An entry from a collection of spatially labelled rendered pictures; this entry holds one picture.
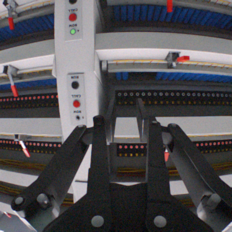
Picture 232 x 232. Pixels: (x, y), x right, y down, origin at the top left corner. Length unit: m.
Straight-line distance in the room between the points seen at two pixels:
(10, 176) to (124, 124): 0.45
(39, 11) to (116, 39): 0.27
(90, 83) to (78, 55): 0.07
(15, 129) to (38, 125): 0.08
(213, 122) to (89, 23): 0.39
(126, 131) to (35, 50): 0.30
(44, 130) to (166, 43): 0.37
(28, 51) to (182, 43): 0.37
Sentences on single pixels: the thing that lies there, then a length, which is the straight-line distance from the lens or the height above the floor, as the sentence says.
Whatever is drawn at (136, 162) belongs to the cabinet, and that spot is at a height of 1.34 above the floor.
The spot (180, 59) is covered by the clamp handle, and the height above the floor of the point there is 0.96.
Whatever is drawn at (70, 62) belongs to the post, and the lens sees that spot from 0.34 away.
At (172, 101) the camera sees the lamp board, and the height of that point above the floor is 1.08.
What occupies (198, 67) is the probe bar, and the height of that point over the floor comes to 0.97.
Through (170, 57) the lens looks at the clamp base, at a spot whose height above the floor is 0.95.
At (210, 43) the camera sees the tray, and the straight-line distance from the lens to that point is 0.39.
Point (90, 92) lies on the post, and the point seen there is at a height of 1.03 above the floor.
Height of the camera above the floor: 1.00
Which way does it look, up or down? 14 degrees up
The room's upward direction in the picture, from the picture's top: 178 degrees clockwise
